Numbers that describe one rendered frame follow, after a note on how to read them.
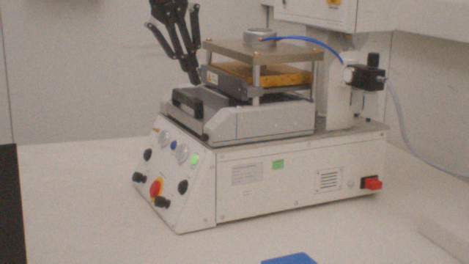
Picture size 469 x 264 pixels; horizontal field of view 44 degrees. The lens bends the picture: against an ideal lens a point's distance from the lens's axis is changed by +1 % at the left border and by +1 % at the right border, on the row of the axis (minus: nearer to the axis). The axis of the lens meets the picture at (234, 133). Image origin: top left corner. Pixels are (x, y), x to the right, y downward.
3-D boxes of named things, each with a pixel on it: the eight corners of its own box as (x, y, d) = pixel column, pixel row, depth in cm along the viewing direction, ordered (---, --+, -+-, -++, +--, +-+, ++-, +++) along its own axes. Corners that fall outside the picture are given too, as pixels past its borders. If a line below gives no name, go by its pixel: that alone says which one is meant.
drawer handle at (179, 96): (179, 103, 140) (179, 87, 139) (204, 118, 127) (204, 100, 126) (171, 104, 139) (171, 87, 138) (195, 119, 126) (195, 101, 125)
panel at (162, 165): (132, 182, 148) (160, 115, 147) (174, 230, 122) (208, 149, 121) (125, 181, 147) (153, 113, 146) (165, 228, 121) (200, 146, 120)
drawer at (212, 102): (270, 105, 156) (272, 76, 153) (316, 125, 137) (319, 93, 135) (166, 116, 143) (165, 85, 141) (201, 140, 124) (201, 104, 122)
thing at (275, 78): (268, 74, 152) (270, 37, 149) (316, 90, 133) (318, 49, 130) (208, 78, 145) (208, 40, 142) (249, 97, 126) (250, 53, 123)
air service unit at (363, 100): (347, 110, 135) (352, 46, 130) (390, 125, 122) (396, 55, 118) (328, 112, 132) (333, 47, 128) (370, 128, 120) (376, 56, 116)
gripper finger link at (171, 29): (171, 9, 123) (165, 12, 122) (187, 59, 127) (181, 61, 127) (164, 7, 126) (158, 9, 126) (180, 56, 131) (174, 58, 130)
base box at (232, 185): (305, 155, 173) (308, 99, 168) (390, 201, 141) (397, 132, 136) (130, 182, 150) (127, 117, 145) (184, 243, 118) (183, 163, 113)
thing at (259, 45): (284, 70, 158) (286, 21, 154) (355, 92, 131) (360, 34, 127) (201, 76, 147) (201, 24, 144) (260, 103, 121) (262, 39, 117)
